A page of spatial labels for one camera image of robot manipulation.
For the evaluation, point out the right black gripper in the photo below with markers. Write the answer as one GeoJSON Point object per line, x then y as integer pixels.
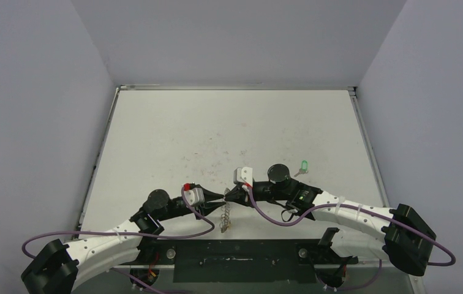
{"type": "Point", "coordinates": [244, 192]}

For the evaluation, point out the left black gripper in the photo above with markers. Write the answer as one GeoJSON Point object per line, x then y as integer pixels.
{"type": "Point", "coordinates": [209, 206]}

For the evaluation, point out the metal disc with key rings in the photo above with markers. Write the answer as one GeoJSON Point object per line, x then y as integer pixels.
{"type": "Point", "coordinates": [225, 221]}

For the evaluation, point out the key with green tag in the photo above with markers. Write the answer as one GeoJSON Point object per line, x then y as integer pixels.
{"type": "Point", "coordinates": [303, 169]}

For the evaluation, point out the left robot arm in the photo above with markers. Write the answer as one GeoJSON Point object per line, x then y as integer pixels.
{"type": "Point", "coordinates": [61, 267]}

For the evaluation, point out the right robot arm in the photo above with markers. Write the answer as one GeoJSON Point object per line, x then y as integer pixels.
{"type": "Point", "coordinates": [398, 235]}

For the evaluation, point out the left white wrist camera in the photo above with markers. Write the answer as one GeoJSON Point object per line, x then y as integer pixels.
{"type": "Point", "coordinates": [194, 195]}

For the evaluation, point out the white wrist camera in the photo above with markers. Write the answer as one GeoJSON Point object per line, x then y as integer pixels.
{"type": "Point", "coordinates": [194, 195]}
{"type": "Point", "coordinates": [243, 176]}

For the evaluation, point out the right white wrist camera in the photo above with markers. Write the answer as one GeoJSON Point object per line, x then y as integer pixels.
{"type": "Point", "coordinates": [243, 176]}

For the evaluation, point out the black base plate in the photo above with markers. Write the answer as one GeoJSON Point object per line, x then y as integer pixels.
{"type": "Point", "coordinates": [256, 260]}

